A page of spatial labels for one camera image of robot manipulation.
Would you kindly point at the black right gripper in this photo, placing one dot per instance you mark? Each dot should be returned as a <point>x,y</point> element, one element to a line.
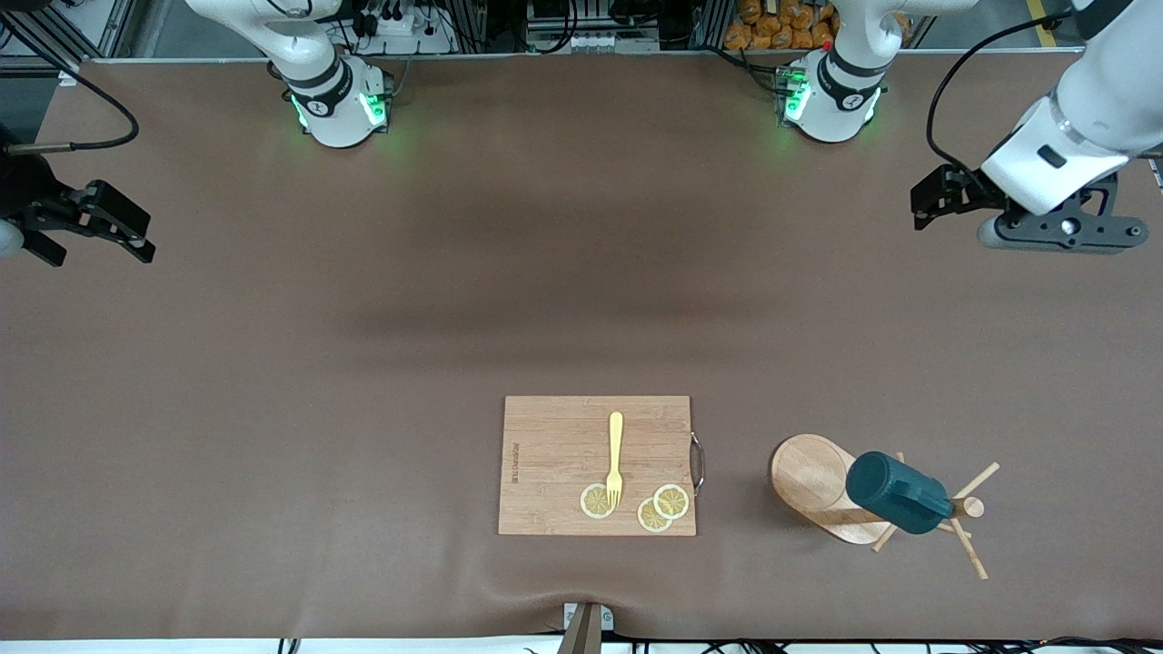
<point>25,186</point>

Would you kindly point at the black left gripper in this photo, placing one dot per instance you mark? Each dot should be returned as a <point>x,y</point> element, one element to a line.
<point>960,184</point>

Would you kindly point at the dark green mug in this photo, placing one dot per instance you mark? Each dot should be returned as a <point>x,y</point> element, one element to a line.
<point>895,495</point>

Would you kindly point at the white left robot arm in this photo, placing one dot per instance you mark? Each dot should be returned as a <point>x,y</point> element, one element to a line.
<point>1090,100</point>

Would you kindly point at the wooden mug rack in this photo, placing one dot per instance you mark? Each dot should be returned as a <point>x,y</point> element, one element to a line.
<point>809,477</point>

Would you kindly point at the orange snack packets pile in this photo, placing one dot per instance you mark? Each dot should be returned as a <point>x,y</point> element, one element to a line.
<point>772,27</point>

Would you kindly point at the brown table mat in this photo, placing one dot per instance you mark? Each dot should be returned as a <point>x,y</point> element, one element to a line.
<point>363,454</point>

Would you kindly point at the white power strip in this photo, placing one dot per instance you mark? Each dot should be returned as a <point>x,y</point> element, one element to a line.
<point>391,23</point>

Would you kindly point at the lemon slice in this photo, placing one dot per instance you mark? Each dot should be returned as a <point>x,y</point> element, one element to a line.
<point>674,500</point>
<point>650,520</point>
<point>595,504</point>

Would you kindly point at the yellow plastic fork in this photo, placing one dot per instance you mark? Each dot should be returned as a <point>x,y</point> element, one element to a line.
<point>616,445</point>

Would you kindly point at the wooden cutting board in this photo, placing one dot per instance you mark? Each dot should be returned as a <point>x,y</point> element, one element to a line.
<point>554,463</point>

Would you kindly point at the aluminium frame profile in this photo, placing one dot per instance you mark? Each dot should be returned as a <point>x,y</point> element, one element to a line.
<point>54,36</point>

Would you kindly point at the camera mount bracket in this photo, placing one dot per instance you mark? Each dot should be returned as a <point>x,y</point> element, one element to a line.
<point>581,627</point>

